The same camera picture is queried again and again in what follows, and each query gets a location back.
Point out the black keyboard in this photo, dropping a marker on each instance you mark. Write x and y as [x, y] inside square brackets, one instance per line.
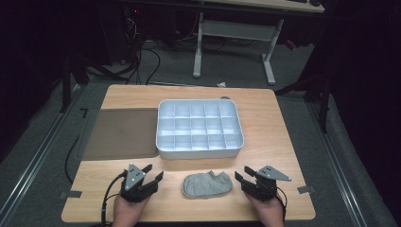
[297, 1]

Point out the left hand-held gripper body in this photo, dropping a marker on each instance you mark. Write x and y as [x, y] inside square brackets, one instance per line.
[138, 189]

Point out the red object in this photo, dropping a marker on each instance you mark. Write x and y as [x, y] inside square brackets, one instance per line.
[290, 44]

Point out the black stand leg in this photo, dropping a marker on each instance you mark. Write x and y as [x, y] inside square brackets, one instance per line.
[65, 85]
[324, 104]

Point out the grey sock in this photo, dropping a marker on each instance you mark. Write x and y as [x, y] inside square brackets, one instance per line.
[206, 186]

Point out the white divided storage box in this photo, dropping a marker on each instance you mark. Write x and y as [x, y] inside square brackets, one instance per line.
[199, 127]

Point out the white paper scrap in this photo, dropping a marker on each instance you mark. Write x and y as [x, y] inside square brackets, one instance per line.
[221, 84]

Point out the desk with white legs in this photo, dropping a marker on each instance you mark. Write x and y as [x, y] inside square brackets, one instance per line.
[236, 31]

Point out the grey tape strip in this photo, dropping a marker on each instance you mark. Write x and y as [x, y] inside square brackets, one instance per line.
[305, 189]
[71, 194]

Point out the small dark round disc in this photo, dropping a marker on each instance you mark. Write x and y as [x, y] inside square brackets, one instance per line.
[225, 97]

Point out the black computer mouse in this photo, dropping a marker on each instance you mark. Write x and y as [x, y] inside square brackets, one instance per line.
[315, 3]

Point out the metal floor rail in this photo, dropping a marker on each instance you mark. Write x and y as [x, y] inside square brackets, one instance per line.
[339, 170]
[34, 159]

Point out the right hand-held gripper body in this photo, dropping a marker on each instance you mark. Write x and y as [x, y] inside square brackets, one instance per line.
[263, 186]

